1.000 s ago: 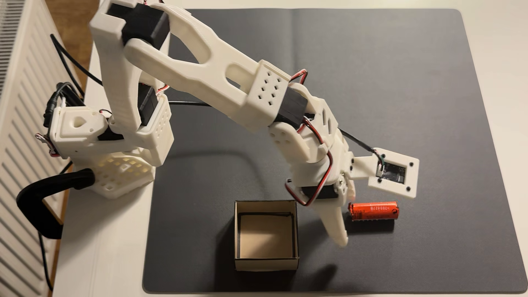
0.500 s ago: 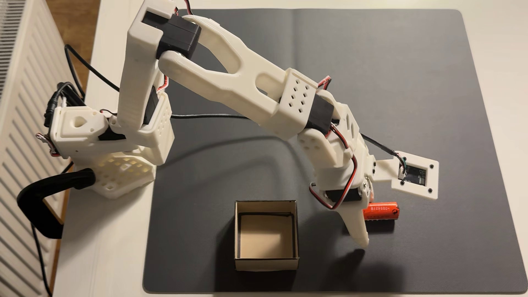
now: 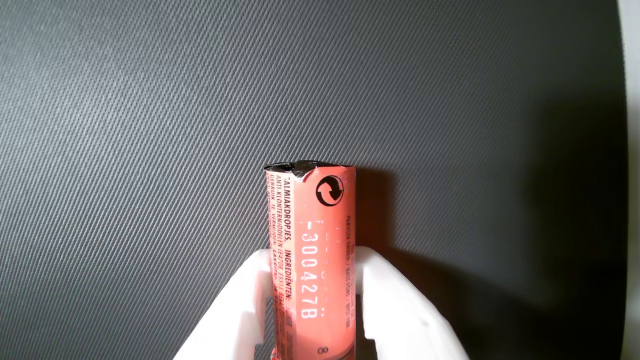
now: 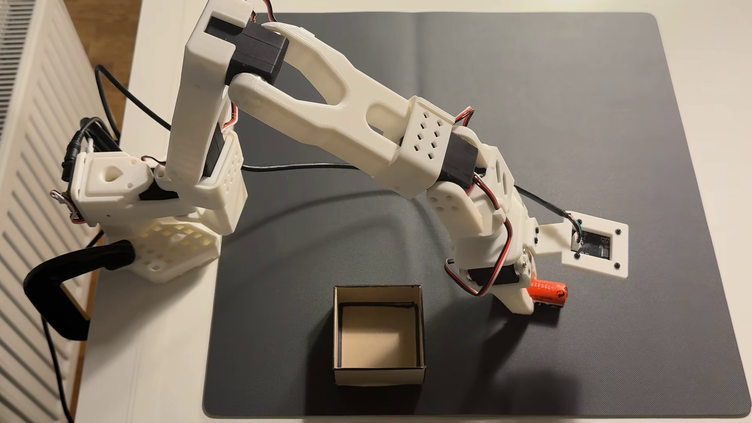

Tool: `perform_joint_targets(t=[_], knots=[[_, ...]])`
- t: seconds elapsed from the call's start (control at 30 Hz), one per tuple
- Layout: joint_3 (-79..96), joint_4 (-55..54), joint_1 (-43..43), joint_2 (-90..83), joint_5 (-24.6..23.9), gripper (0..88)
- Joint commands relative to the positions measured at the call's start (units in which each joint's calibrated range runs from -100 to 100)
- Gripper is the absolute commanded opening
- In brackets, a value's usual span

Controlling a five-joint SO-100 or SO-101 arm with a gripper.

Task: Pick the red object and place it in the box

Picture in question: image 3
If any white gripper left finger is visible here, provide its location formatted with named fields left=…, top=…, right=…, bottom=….
left=172, top=248, right=274, bottom=360

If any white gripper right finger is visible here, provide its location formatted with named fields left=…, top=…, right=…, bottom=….
left=354, top=245, right=471, bottom=360

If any red cylindrical candy roll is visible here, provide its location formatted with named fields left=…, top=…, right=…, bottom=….
left=263, top=159, right=357, bottom=360

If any dark grey textured mat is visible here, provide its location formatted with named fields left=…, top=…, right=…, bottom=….
left=0, top=0, right=629, bottom=360

